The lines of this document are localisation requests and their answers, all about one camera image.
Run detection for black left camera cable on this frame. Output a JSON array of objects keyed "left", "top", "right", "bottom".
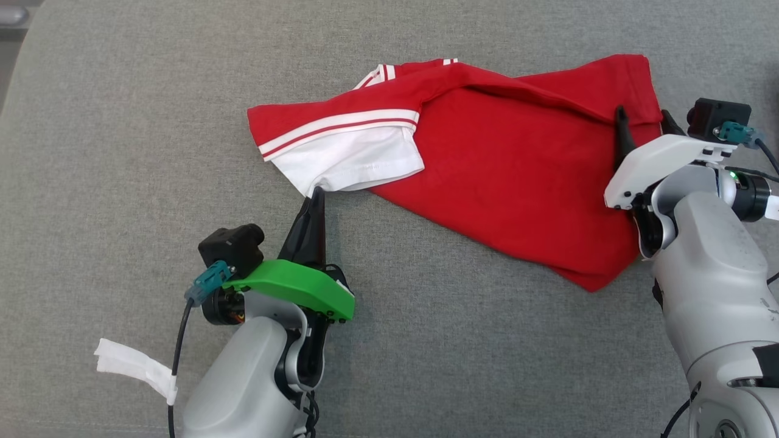
[{"left": 167, "top": 298, "right": 195, "bottom": 438}]

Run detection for red and white shirt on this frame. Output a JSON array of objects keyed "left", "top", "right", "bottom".
[{"left": 248, "top": 54, "right": 664, "bottom": 293}]

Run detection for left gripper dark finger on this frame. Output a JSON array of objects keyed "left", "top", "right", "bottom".
[
  {"left": 307, "top": 187, "right": 327, "bottom": 268},
  {"left": 279, "top": 192, "right": 316, "bottom": 265}
]

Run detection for black left arm cable bundle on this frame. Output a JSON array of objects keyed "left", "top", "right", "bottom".
[{"left": 301, "top": 389, "right": 321, "bottom": 438}]

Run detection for teal right camera connector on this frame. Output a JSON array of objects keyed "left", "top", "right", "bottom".
[{"left": 713, "top": 122, "right": 765, "bottom": 150}]

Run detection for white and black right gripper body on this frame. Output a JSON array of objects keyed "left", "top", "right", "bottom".
[{"left": 604, "top": 134, "right": 738, "bottom": 210}]

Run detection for black camera cable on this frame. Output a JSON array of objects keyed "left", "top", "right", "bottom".
[
  {"left": 167, "top": 298, "right": 195, "bottom": 438},
  {"left": 755, "top": 137, "right": 779, "bottom": 178}
]

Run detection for black right camera cable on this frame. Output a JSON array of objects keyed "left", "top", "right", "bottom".
[{"left": 755, "top": 137, "right": 779, "bottom": 178}]

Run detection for white tape tag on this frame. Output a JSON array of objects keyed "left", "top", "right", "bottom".
[{"left": 94, "top": 338, "right": 179, "bottom": 406}]

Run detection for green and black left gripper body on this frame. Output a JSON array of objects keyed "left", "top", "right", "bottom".
[{"left": 222, "top": 259, "right": 355, "bottom": 323}]

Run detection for teal left camera connector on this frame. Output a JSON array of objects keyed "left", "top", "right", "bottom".
[{"left": 184, "top": 260, "right": 234, "bottom": 307}]

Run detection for teal camera connector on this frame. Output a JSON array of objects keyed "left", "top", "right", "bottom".
[
  {"left": 713, "top": 122, "right": 765, "bottom": 150},
  {"left": 184, "top": 260, "right": 234, "bottom": 307}
]

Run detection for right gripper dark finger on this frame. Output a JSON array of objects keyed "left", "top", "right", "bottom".
[
  {"left": 660, "top": 109, "right": 688, "bottom": 137},
  {"left": 615, "top": 106, "right": 637, "bottom": 172}
]

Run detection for grey fabric sofa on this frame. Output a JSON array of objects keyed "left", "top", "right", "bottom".
[{"left": 0, "top": 0, "right": 779, "bottom": 438}]

